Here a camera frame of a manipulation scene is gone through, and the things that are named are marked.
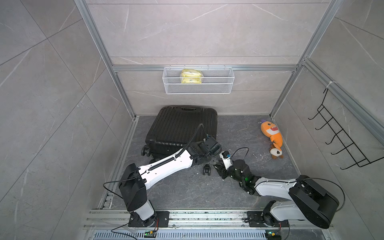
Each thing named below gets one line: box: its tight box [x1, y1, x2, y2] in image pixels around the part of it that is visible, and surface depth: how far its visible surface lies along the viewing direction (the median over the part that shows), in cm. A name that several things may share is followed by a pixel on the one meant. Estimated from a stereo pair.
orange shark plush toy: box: [260, 119, 283, 151], surface depth 103 cm
